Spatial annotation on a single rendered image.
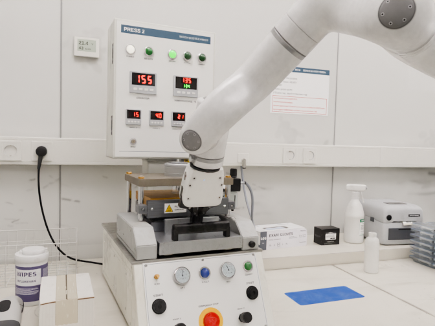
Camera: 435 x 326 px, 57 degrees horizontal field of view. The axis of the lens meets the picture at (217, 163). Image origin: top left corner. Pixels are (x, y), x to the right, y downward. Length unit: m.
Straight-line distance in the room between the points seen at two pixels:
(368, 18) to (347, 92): 1.32
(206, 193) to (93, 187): 0.73
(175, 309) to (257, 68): 0.57
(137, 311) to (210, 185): 0.33
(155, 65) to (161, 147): 0.26
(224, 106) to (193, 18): 0.96
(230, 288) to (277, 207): 0.87
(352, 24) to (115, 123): 0.76
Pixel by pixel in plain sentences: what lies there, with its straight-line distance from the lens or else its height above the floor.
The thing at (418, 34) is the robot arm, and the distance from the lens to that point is 0.72.
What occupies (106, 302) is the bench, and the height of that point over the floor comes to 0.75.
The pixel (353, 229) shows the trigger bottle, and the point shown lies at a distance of 1.82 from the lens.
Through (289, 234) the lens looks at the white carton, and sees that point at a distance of 1.66.
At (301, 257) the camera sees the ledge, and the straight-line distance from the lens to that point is 1.58.
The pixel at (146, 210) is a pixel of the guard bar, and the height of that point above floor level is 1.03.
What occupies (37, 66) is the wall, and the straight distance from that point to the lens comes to 1.64.
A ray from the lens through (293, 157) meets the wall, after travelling 1.80.
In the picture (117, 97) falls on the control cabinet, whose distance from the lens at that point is 1.26.
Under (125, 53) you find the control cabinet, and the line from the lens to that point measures 1.28.
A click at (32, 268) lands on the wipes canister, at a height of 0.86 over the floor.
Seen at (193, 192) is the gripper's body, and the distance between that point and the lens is 0.97.
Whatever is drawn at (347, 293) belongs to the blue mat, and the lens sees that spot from 1.37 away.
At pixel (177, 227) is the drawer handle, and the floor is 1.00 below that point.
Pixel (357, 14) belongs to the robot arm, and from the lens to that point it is 0.75.
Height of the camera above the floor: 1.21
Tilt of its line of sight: 3 degrees down
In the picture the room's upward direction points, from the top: 2 degrees clockwise
